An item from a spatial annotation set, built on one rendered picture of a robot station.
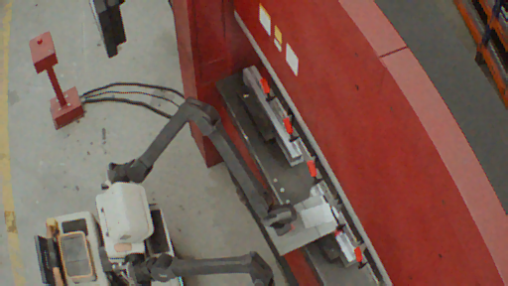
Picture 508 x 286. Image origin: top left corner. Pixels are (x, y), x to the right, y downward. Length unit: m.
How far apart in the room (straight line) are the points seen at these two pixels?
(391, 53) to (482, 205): 0.48
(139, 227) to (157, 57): 2.17
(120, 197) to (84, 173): 1.67
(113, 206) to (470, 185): 1.45
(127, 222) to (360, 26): 1.19
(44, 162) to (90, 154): 0.37
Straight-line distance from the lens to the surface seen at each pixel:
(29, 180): 4.23
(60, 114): 4.24
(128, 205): 2.46
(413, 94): 1.59
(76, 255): 2.95
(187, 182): 3.98
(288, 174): 3.02
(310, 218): 2.81
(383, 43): 1.66
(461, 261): 1.69
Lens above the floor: 3.62
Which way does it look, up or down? 63 degrees down
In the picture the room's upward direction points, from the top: straight up
